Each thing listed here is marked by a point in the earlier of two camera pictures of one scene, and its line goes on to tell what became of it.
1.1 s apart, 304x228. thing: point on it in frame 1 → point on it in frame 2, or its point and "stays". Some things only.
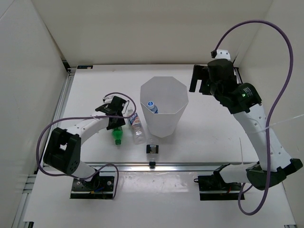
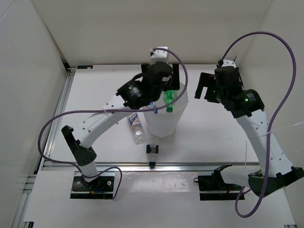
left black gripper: (120, 122) → (172, 83)
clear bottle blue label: (152, 107) stays
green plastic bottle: (117, 133) → (168, 96)
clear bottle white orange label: (138, 132) stays
